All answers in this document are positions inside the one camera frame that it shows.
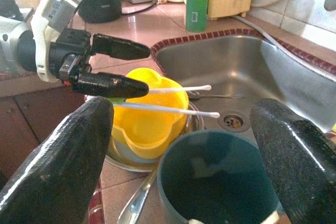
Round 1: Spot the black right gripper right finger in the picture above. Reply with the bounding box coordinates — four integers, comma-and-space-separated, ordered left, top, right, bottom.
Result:
249, 98, 336, 224

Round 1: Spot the stainless steel sink basin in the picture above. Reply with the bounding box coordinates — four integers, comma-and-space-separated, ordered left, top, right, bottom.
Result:
151, 28, 336, 146

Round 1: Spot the blue plastic cup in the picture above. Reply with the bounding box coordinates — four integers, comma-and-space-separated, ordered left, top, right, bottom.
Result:
156, 129, 286, 224

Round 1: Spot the metal spoon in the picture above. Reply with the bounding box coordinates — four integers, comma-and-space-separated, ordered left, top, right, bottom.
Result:
117, 168, 160, 224
187, 90, 245, 101

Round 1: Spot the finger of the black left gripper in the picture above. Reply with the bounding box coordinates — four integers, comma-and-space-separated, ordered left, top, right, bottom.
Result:
69, 72, 150, 99
90, 33, 152, 61

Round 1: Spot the grey drain hose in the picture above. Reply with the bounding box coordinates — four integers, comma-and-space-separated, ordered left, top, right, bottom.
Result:
232, 15, 336, 83

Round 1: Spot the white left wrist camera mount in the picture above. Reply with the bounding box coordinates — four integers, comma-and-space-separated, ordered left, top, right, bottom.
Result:
30, 0, 89, 83

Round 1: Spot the green dish soap bottle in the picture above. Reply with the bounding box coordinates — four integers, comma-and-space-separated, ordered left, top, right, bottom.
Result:
185, 0, 211, 33

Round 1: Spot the black kettle cord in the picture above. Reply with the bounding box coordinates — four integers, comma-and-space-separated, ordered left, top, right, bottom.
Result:
121, 1, 158, 15

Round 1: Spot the yellow plastic bowl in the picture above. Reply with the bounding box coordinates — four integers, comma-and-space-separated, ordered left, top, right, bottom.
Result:
106, 68, 190, 159

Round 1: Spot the dark red cabinet door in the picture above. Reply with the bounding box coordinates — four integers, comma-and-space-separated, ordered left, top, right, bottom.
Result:
0, 87, 87, 183

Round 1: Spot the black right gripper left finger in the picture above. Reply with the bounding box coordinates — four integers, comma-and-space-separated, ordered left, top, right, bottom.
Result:
0, 97, 115, 224

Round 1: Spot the white plastic stick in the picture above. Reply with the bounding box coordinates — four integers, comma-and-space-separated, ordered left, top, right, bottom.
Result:
146, 84, 212, 95
112, 102, 220, 119

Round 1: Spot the round steel plate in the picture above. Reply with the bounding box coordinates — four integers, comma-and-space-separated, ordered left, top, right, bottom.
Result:
104, 100, 205, 174

